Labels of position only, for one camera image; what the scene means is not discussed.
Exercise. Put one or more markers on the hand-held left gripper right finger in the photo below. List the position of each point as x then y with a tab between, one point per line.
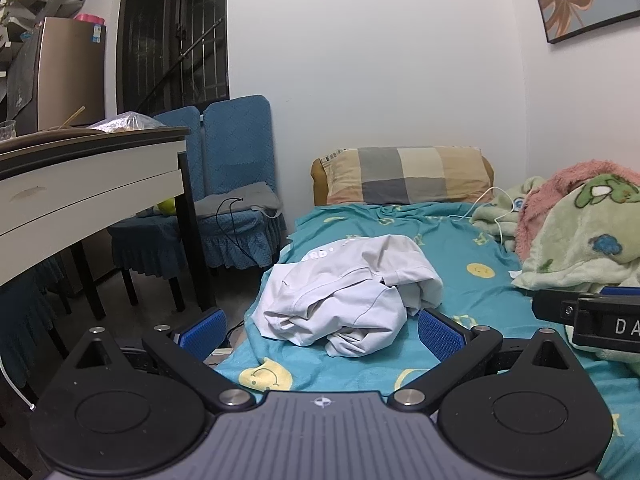
440	332

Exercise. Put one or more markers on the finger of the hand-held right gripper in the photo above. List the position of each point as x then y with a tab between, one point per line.
552	307

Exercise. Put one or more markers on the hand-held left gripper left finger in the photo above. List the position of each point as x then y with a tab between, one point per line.
202	332

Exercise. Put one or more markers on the white garment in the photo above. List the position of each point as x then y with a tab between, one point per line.
340	300

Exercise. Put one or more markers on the white power strip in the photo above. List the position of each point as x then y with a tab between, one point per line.
221	354

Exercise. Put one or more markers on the green printed blanket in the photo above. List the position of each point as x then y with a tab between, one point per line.
585	225

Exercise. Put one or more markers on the teal printed bed sheet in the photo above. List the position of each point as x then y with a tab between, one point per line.
450	240

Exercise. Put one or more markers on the yellow-green ball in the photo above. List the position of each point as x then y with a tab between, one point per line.
166	206

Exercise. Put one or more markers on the pink fluffy blanket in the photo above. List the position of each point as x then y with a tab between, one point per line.
575	172

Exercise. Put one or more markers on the grey cloth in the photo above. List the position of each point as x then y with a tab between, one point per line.
250	200

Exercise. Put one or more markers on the plaid pillow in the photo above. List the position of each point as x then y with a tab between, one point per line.
400	175

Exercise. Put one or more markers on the blue covered chair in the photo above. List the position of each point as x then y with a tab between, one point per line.
240	145
25	310
172	117

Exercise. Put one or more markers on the white desk with black legs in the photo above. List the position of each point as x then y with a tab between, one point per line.
75	195

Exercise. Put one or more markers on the clear plastic bag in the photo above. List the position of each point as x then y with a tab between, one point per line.
127	122

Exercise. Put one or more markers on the wooden chopsticks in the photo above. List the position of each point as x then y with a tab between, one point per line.
72	117

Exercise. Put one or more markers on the drinking glass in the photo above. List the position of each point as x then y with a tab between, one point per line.
7	130

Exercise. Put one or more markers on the copper refrigerator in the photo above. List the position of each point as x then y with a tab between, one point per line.
70	75

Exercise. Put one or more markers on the dark barred window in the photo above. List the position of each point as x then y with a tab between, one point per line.
150	35

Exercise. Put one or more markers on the pink container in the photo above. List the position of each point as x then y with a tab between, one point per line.
90	19

